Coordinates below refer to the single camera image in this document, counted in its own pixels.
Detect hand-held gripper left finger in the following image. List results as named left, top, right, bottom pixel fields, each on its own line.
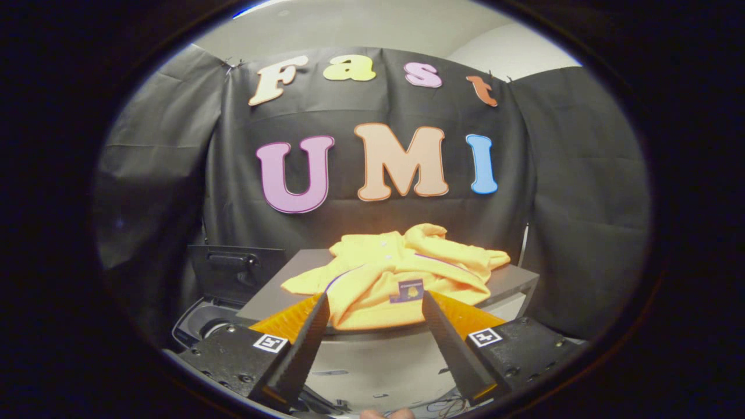
left=165, top=292, right=330, bottom=408

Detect beige cabinet with dark frame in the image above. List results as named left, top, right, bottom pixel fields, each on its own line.
left=236, top=249, right=540, bottom=411

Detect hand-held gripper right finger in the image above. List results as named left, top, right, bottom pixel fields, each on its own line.
left=421, top=290, right=584, bottom=408

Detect black backdrop cloth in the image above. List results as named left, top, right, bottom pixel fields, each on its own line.
left=96, top=44, right=651, bottom=350

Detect grey washing machine with lid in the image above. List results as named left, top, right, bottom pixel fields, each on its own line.
left=172, top=244, right=350, bottom=415

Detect thin floor cables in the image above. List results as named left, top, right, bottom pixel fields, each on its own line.
left=424, top=395, right=468, bottom=418

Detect orange-yellow polo shirt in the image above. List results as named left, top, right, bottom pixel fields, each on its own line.
left=281, top=223, right=511, bottom=331

